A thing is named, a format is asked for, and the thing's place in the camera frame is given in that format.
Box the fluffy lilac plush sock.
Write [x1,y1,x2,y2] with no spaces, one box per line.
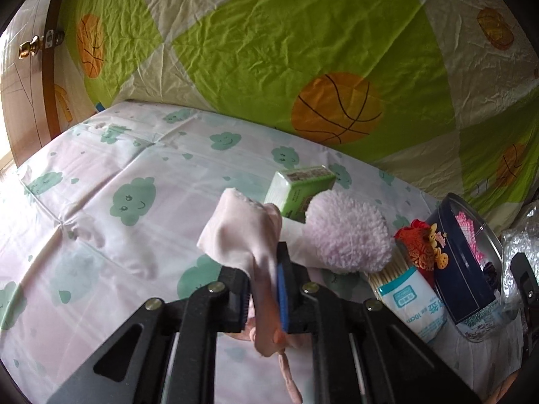
[305,189,395,275]

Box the round dark blue tin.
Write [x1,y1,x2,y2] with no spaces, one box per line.
[423,192,513,343]

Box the cloud print bed sheet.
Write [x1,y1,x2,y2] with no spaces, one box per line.
[0,100,527,404]

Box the cotton swab pack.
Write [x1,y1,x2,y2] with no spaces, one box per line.
[367,255,449,343]

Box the basketball print hanging sheet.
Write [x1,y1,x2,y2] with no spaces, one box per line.
[55,0,539,236]

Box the red embroidered drawstring pouch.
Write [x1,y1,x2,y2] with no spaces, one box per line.
[393,219,449,289]

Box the dark wooden door frame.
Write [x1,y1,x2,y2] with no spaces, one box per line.
[40,0,75,140]

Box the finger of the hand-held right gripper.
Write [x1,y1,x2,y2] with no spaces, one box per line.
[509,252,539,309]

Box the green tissue pack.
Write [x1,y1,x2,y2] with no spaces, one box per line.
[263,166,338,223]

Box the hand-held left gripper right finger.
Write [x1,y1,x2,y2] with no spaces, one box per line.
[275,242,481,404]

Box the pink cloth garment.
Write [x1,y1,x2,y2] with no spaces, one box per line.
[197,188,305,404]

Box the wooden door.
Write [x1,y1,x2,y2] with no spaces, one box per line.
[0,4,57,171]

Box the brass door knob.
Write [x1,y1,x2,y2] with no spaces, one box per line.
[18,35,46,60]

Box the clear plastic bag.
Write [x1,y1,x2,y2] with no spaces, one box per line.
[497,202,539,309]

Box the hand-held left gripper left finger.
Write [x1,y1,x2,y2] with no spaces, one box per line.
[46,266,254,404]

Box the pink patterned cloth item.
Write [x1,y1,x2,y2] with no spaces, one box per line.
[455,210,486,258]

